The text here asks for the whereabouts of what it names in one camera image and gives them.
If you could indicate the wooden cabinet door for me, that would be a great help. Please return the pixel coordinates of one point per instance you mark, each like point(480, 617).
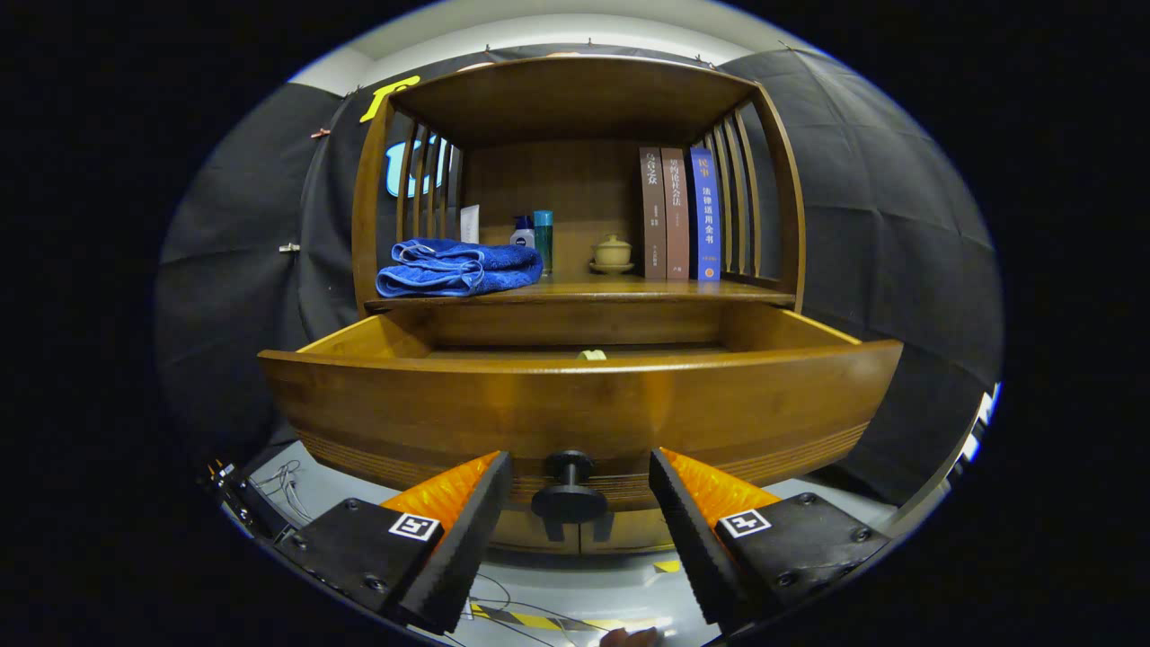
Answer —
point(517, 537)
point(642, 537)

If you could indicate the teal bottle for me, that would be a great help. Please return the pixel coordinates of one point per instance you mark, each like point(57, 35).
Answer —
point(544, 238)

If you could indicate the dark brown book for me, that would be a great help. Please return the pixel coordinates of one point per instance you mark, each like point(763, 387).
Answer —
point(653, 216)

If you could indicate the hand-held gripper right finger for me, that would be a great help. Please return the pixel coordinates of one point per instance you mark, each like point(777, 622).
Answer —
point(696, 544)

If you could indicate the wooden countertop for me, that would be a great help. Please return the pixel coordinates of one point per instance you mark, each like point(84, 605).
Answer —
point(629, 289)

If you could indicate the yellow lidded teacup with saucer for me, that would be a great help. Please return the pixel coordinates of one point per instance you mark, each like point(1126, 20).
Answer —
point(613, 252)

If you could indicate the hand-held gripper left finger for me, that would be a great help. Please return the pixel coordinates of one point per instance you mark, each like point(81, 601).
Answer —
point(458, 557)

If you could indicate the wooden drawer with black knob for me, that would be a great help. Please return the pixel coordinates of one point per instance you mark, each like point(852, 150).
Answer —
point(449, 413)

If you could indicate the yellow black striped tape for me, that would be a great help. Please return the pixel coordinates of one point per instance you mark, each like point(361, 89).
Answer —
point(539, 620)

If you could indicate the white tube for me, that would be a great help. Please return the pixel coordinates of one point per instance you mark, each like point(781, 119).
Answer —
point(470, 225)

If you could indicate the wooden cabinet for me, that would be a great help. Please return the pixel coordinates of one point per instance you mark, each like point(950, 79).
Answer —
point(575, 99)

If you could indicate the folded blue towel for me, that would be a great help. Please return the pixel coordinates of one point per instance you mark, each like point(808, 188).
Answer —
point(449, 270)

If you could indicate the reddish brown book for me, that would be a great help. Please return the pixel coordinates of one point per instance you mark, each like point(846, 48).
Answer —
point(676, 216)

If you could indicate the white bottle with blue cap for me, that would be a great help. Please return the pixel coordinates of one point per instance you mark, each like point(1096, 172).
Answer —
point(523, 236)

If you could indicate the blue book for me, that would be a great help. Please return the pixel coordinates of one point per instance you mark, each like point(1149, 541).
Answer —
point(705, 216)

